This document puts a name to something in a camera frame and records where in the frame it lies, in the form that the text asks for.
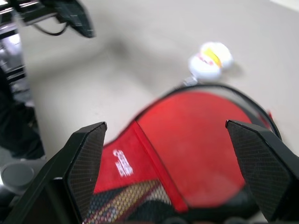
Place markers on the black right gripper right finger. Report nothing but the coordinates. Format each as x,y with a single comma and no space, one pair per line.
268,168

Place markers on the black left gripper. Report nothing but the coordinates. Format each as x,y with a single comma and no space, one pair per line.
30,10

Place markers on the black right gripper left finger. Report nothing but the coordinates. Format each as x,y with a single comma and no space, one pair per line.
70,177

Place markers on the black paddle case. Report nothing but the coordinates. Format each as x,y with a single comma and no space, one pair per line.
123,149

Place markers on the red table tennis paddle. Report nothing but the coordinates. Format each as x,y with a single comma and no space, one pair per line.
194,144

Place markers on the red zipper pull tab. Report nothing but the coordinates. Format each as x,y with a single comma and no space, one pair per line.
270,114

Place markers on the silver and black robot body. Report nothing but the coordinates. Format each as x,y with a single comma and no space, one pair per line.
18,130

